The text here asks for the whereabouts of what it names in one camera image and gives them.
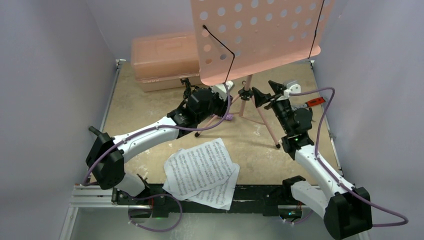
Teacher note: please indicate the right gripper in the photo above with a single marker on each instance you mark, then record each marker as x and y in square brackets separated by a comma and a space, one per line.
[271, 98]

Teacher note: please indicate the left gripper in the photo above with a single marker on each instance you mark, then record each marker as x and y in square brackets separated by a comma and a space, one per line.
[223, 105]

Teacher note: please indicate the pink music stand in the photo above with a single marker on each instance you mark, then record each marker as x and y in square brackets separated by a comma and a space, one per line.
[239, 38]

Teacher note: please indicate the sheet music page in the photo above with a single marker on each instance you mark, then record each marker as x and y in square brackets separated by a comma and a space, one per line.
[212, 152]
[210, 185]

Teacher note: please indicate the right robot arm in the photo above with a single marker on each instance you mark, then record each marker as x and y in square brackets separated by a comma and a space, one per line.
[336, 201]

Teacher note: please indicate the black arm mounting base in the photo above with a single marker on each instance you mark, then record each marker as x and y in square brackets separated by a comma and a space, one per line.
[267, 200]

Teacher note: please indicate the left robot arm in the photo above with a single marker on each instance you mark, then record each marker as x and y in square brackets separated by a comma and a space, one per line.
[108, 154]

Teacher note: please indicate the black microphone tripod stand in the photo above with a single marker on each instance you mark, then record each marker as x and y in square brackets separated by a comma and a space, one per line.
[189, 88]

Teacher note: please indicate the purple glitter microphone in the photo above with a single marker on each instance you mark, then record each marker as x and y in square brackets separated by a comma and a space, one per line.
[226, 117]

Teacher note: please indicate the pink plastic storage box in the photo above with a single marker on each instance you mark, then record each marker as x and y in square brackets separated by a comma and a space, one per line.
[159, 62]

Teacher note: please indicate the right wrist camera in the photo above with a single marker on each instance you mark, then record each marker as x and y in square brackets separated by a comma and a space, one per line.
[290, 87]

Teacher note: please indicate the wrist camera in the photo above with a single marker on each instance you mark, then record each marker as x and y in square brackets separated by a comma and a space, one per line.
[223, 89]
[290, 87]

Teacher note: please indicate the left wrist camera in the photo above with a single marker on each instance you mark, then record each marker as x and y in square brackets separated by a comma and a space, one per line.
[223, 89]

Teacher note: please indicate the red handled pliers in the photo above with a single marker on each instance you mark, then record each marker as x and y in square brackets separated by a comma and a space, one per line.
[314, 102]

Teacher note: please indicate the aluminium table frame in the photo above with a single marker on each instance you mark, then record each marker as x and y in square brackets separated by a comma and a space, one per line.
[203, 179]

